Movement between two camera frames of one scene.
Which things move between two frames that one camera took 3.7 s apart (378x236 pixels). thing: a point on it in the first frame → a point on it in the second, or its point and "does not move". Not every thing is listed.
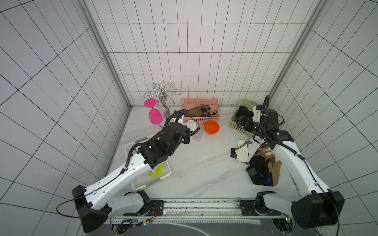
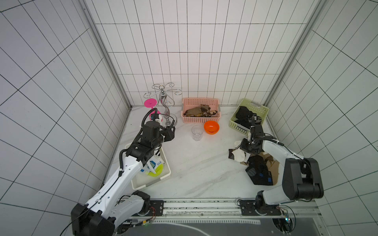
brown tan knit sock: [203, 110] does not move
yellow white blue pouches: [156, 171] does not move
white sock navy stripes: [240, 153] does not move
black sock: [244, 111] does not move
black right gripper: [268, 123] → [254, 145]
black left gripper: [186, 134] → [170, 134]
